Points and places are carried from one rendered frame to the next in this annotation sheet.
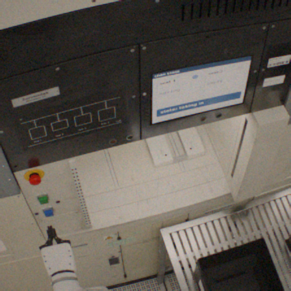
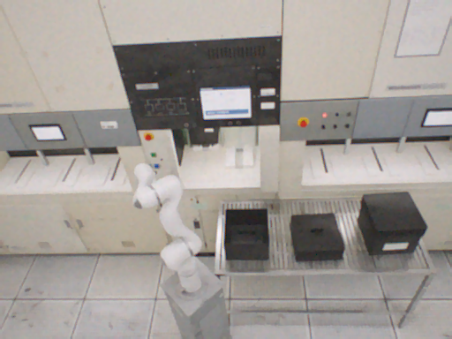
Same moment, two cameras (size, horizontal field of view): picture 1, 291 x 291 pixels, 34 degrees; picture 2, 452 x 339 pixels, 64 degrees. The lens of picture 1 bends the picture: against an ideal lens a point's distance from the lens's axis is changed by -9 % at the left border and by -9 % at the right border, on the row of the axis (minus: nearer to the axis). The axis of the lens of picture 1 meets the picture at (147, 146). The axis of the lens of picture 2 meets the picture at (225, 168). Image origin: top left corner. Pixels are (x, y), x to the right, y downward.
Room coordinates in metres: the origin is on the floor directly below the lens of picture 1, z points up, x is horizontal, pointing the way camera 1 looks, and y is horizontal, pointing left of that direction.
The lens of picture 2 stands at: (-0.80, -0.80, 2.72)
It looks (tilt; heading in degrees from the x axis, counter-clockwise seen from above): 43 degrees down; 23
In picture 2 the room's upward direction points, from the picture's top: 6 degrees counter-clockwise
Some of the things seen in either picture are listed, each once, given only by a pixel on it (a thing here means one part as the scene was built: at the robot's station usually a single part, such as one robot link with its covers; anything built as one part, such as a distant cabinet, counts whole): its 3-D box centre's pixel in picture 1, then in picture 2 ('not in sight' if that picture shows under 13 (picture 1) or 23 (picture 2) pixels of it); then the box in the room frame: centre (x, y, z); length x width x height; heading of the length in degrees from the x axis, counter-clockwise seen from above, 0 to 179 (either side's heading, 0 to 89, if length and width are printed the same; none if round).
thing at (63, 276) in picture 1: (63, 280); not in sight; (0.44, 0.26, 1.20); 0.09 x 0.03 x 0.08; 107
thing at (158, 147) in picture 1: (172, 138); (239, 157); (1.17, -0.10, 0.89); 0.22 x 0.21 x 0.04; 17
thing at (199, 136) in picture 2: not in sight; (204, 124); (1.30, 0.22, 1.06); 0.24 x 0.20 x 0.32; 107
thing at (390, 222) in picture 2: not in sight; (388, 223); (0.80, -1.17, 0.89); 0.29 x 0.29 x 0.25; 20
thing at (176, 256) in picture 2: not in sight; (178, 259); (0.11, -0.10, 1.07); 0.19 x 0.12 x 0.24; 147
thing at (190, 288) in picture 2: not in sight; (189, 275); (0.14, -0.11, 0.85); 0.19 x 0.19 x 0.18
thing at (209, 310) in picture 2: not in sight; (199, 313); (0.14, -0.11, 0.38); 0.28 x 0.28 x 0.76; 62
